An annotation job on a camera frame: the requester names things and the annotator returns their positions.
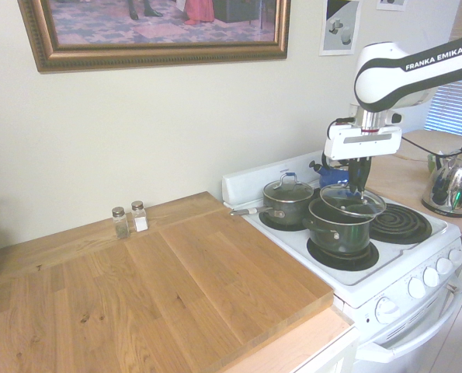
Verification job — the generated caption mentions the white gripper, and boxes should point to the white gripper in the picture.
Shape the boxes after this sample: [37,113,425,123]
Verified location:
[323,123,404,194]

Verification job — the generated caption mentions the glass lid with black handle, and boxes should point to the glass lid with black handle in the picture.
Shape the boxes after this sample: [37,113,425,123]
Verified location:
[318,182,387,219]

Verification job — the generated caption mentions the blue whistling kettle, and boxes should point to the blue whistling kettle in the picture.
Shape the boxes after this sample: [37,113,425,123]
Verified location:
[308,152,353,190]

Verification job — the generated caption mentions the black coil stove burner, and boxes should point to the black coil stove burner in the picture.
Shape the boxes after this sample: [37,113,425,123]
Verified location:
[306,236,380,273]
[258,213,314,232]
[367,201,434,246]

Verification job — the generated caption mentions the shiny steel electric kettle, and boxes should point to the shiny steel electric kettle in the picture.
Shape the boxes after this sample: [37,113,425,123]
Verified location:
[420,142,462,219]

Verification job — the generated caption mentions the white electric stove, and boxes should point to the white electric stove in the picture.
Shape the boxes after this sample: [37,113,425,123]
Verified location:
[221,149,462,373]

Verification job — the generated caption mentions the white window blinds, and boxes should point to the white window blinds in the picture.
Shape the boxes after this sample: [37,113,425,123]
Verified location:
[424,0,462,139]

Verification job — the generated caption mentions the grey paper poster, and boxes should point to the grey paper poster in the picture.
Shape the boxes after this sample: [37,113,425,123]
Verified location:
[318,0,362,57]

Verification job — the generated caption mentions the small paper poster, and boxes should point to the small paper poster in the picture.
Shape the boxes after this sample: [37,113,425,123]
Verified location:
[375,0,407,12]

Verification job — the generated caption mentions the glass salt shaker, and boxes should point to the glass salt shaker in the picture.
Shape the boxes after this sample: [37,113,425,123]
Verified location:
[130,200,150,233]

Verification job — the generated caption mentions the glass pepper shaker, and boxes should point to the glass pepper shaker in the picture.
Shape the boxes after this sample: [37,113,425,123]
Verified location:
[111,206,130,239]

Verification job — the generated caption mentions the large wooden cutting board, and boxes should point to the large wooden cutting board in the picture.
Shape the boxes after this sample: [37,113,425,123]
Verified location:
[0,190,335,373]

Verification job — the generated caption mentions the gold framed painting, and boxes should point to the gold framed painting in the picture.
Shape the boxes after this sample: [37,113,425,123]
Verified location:
[16,0,293,74]

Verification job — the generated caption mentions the black kettle power cable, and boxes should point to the black kettle power cable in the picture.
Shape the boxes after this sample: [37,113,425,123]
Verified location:
[401,137,462,159]

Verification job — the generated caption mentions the black two-handled pot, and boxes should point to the black two-handled pot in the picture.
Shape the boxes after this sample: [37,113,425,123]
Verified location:
[301,196,373,260]

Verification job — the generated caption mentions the black saucepan with steel handle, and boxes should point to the black saucepan with steel handle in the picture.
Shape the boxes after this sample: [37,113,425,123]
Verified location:
[230,186,315,227]

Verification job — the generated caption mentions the white oven door handle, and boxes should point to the white oven door handle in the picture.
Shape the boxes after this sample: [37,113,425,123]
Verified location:
[356,279,462,359]

